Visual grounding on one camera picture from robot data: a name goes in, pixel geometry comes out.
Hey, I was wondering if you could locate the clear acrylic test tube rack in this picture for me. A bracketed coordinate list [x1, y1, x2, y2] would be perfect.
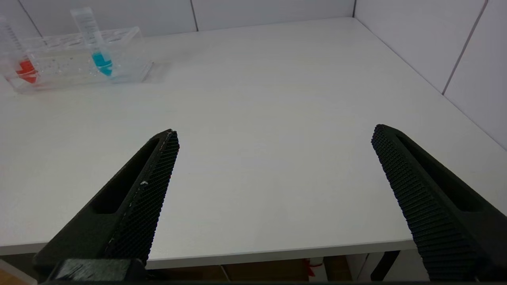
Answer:
[0, 26, 153, 94]

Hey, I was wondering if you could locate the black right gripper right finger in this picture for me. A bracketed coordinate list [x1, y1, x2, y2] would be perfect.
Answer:
[371, 124, 507, 282]

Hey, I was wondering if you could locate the test tube with blue pigment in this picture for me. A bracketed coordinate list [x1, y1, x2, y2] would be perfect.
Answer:
[70, 7, 114, 77]

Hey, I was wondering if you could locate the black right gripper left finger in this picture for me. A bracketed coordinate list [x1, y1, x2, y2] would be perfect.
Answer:
[33, 129, 180, 278]

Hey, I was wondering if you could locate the test tube with red pigment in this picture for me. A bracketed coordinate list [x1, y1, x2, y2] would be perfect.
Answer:
[0, 15, 41, 85]

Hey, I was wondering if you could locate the black table leg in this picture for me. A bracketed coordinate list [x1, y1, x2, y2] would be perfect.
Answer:
[370, 250, 401, 282]

